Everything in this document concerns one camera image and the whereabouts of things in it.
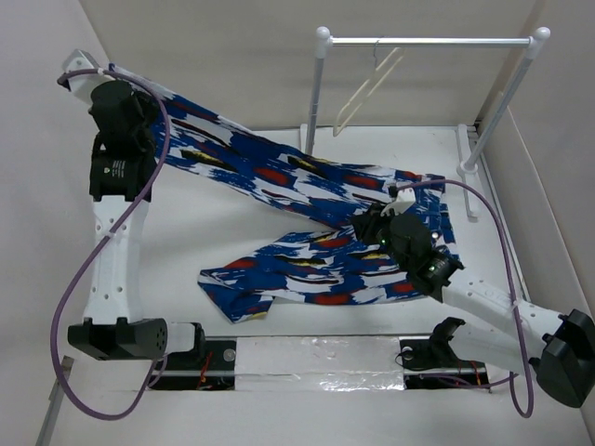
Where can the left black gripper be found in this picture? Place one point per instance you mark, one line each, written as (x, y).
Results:
(151, 109)

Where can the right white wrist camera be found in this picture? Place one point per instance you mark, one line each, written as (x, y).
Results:
(400, 201)

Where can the cream plastic hanger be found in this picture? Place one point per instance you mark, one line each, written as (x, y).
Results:
(366, 90)

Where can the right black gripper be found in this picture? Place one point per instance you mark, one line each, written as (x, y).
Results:
(365, 223)

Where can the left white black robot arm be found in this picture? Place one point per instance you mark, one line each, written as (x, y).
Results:
(114, 326)

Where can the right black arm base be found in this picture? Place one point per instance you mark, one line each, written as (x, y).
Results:
(428, 362)

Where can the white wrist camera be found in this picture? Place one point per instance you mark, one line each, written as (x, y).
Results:
(400, 201)
(80, 75)

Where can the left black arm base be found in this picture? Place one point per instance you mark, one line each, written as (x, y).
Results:
(210, 369)

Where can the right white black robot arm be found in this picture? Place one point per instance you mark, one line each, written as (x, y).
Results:
(556, 350)

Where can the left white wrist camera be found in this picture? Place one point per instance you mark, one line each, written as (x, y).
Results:
(80, 75)

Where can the blue white red patterned trousers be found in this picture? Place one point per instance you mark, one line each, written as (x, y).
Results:
(305, 204)

